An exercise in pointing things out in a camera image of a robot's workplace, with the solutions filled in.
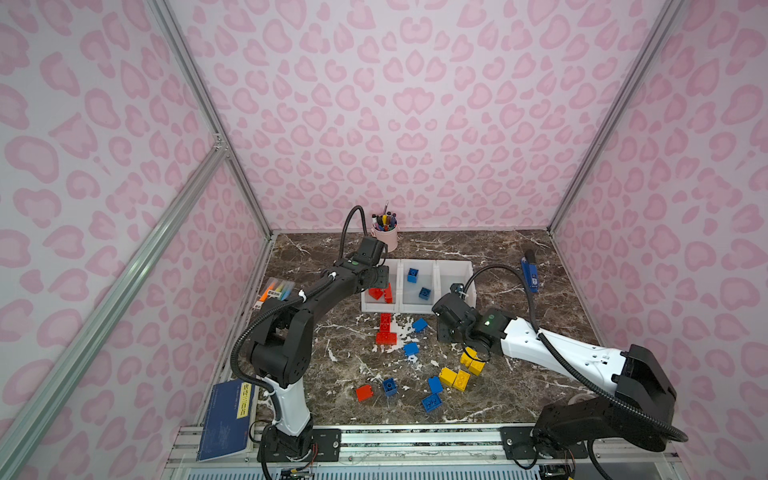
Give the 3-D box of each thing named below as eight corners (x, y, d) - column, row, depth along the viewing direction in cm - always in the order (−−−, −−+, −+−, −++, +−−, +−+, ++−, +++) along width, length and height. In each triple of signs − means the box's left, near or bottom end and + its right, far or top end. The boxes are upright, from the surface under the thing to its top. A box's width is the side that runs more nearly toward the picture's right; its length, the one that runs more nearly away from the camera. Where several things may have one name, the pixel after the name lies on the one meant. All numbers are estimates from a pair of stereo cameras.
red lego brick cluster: (375, 344, 92) (375, 341, 90) (376, 316, 98) (376, 313, 97) (396, 344, 92) (396, 341, 90) (396, 316, 98) (396, 313, 97)
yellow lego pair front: (438, 382, 85) (439, 379, 83) (441, 368, 88) (442, 364, 85) (466, 391, 83) (468, 388, 81) (468, 376, 86) (470, 373, 84)
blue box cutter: (525, 291, 104) (529, 284, 101) (520, 256, 114) (524, 248, 111) (536, 293, 104) (541, 285, 100) (530, 258, 114) (535, 250, 110)
